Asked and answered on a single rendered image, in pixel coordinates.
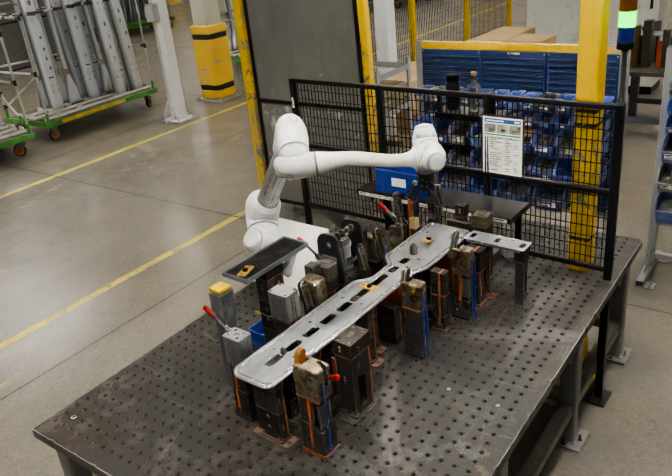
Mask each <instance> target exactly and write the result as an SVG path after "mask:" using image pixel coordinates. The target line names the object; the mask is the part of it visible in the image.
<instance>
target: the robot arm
mask: <svg viewBox="0 0 672 476"><path fill-rule="evenodd" d="M412 145H413V147H412V149H411V150H410V151H408V152H406V153H402V154H381V153H370V152H358V151H341V152H318V151H315V152H309V141H308V134H307V130H306V127H305V124H304V123H303V121H302V120H301V118H300V117H299V116H297V115H295V114H285V115H283V116H281V117H280V118H279V119H278V121H277V123H276V126H275V132H274V141H273V152H274V153H273V156H272V159H271V161H270V164H269V167H268V170H267V172H266V175H265V178H264V180H263V183H262V186H261V189H260V190H256V191H254V192H252V193H251V194H250V195H249V197H248V198H247V201H246V205H245V214H246V224H247V229H248V231H247V232H246V233H245V235H244V238H243V245H244V249H245V251H246V252H247V254H248V255H249V256H250V255H252V254H253V253H255V252H257V251H259V250H260V249H262V248H264V247H265V246H267V245H269V244H271V243H272V242H274V241H276V240H277V239H279V238H281V235H280V232H279V229H278V219H279V213H280V208H281V201H280V199H279V197H280V194H281V192H282V189H283V187H284V184H285V182H286V180H287V179H301V178H308V177H311V176H315V175H319V174H322V173H325V172H327V171H330V170H333V169H336V168H340V167H344V166H373V167H394V168H398V167H411V168H414V169H415V170H416V172H417V178H418V181H417V180H414V181H412V188H411V191H410V195H409V199H408V200H409V201H410V200H411V201H412V202H413V209H414V217H417V216H418V215H419V201H418V200H417V199H418V198H419V196H420V194H421V193H422V191H423V192H425V191H426V192H429V193H430V194H431V196H432V197H433V199H434V201H435V203H436V204H437V207H436V221H437V222H438V221H440V220H441V213H442V207H444V206H445V205H446V201H445V198H444V195H443V192H442V189H441V184H439V185H438V184H435V182H434V180H435V172H438V171H440V170H441V169H442V168H443V167H444V166H445V163H446V154H445V151H444V149H443V147H442V146H441V145H440V144H439V143H438V138H437V135H436V131H435V129H434V126H433V125H432V124H428V123H422V124H419V125H417V126H415V128H414V131H413V137H412ZM417 185H418V186H419V187H420V188H419V189H418V191H417V193H416V195H415V196H414V194H415V191H416V187H417ZM434 187H435V188H434ZM435 189H436V190H435ZM436 191H437V193H436ZM437 194H438V195H437ZM296 255H297V254H295V255H294V256H292V257H290V258H289V259H287V260H286V261H284V262H283V268H284V272H283V275H284V276H286V277H290V276H291V275H292V268H293V265H294V262H295V259H296Z"/></svg>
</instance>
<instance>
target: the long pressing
mask: <svg viewBox="0 0 672 476"><path fill-rule="evenodd" d="M454 230H457V231H459V232H460V234H459V239H458V244H460V243H461V242H462V241H463V240H465V239H464V237H465V236H467V235H468V234H469V233H470V231H468V230H466V229H462V228H457V227H452V226H447V225H443V224H438V223H434V222H431V223H429V224H427V225H426V226H424V227H423V228H422V229H420V230H419V231H417V232H416V233H415V234H413V235H412V236H411V237H409V238H408V239H406V240H405V241H404V242H402V243H401V244H400V245H398V246H397V247H395V248H394V249H393V250H391V251H390V252H389V253H387V254H386V255H385V261H386V263H387V265H386V266H385V267H384V268H382V269H381V270H380V271H378V272H377V273H376V274H374V275H373V276H372V277H369V278H364V279H357V280H354V281H352V282H350V283H349V284H347V285H346V286H345V287H343V288H342V289H341V290H339V291H338V292H337V293H335V294H334V295H332V296H331V297H330V298H328V299H327V300H326V301H324V302H323V303H321V304H320V305H319V306H317V307H316V308H315V309H313V310H312V311H311V312H309V313H308V314H306V315H305V316H304V317H302V318H301V319H300V320H298V321H297V322H295V323H294V324H293V325H291V326H290V327H289V328H287V329H286V330H285V331H283V332H282V333H280V334H279V335H278V336H276V337H275V338H274V339H272V340H271V341H269V342H268V343H267V344H265V345H264V346H263V347H261V348H260V349H259V350H257V351H256V352H254V353H253V354H252V355H250V356H249V357H248V358H246V359H245V360H243V361H242V362H241V363H239V364H238V365H237V366H236V367H235V368H234V370H233V371H234V376H235V377H237V378H239V379H241V380H243V381H245V382H247V383H250V384H252V385H254V386H256V387H259V388H261V389H271V388H274V387H275V386H277V385H278V384H279V383H281V382H282V381H283V380H284V379H286V378H287V377H288V376H289V375H291V374H292V373H293V367H292V365H293V364H294V357H293V356H294V353H295V350H296V349H297V348H298V347H299V346H301V347H303V348H305V349H306V355H308V356H310V357H313V356H314V355H315V354H317V353H318V352H319V351H320V350H322V349H323V348H324V347H325V346H327V345H328V344H329V343H330V342H332V340H333V339H334V338H336V337H337V336H338V335H339V334H341V333H342V332H343V331H344V330H346V329H347V328H348V327H349V326H351V325H352V324H354V323H355V322H356V321H358V320H359V319H360V318H361V317H363V316H364V315H365V314H366V313H368V312H369V311H370V310H371V309H373V308H374V307H375V306H376V305H377V304H379V303H380V302H381V301H382V300H384V299H385V298H386V297H387V296H389V295H390V294H391V293H392V292H394V291H395V290H396V289H397V288H399V287H400V286H399V285H400V279H401V271H402V269H403V267H404V266H405V265H406V266H408V267H410V268H411V271H410V278H411V277H412V276H414V275H415V274H417V273H420V272H422V271H425V270H427V269H429V268H430V267H432V266H433V265H434V264H435V263H437V262H438V261H439V260H440V259H441V258H443V257H444V256H445V255H446V254H448V251H449V245H450V240H451V239H450V236H451V234H452V232H453V231H454ZM427 232H428V233H427ZM427 237H433V238H436V240H434V241H431V242H429V243H426V242H423V241H421V239H424V238H427ZM412 243H415V244H416V245H417V254H416V255H411V254H410V245H411V244H412ZM403 259H409V261H408V262H406V263H404V264H402V263H399V262H400V261H402V260H403ZM418 259H419V260H418ZM393 267H398V269H397V270H396V271H395V272H388V271H389V270H390V269H391V268H393ZM382 275H386V276H388V277H387V278H385V279H384V280H383V281H382V282H380V283H379V284H378V285H376V286H379V287H380V288H379V289H378V290H377V291H371V290H369V292H367V293H366V294H365V295H363V296H362V297H361V298H359V299H358V300H357V301H350V299H352V298H353V297H354V296H356V295H357V294H358V293H360V292H361V291H362V290H364V288H361V287H359V285H361V284H362V283H363V282H365V283H370V284H371V283H373V282H374V281H375V280H377V279H378V278H379V277H381V276H382ZM345 303H351V304H352V305H350V306H349V307H348V308H346V309H345V310H344V311H342V312H340V311H337V309H339V308H340V307H341V306H342V305H344V304H345ZM361 303H362V304H361ZM329 315H335V316H336V317H335V318H333V319H332V320H331V321H330V322H328V323H327V324H322V323H320V322H321V321H323V320H324V319H325V318H327V317H328V316H329ZM309 322H310V323H309ZM314 327H316V328H319V330H318V331H317V332H315V333H314V334H313V335H311V336H310V337H304V336H303V335H304V334H306V333H307V332H308V331H310V330H311V329H312V328H314ZM295 341H300V342H302V343H301V344H300V345H298V346H297V347H296V348H295V349H293V350H292V351H290V352H288V351H286V352H287V353H286V354H285V355H282V354H280V353H281V352H280V348H281V347H285V349H286V348H287V347H288V346H290V345H291V344H292V343H294V342H295ZM273 349H274V350H273ZM277 355H280V356H283V358H282V359H280V360H279V361H278V362H276V363H275V364H274V365H272V366H266V365H265V364H266V363H267V362H269V361H270V360H271V359H273V358H274V357H275V356H277Z"/></svg>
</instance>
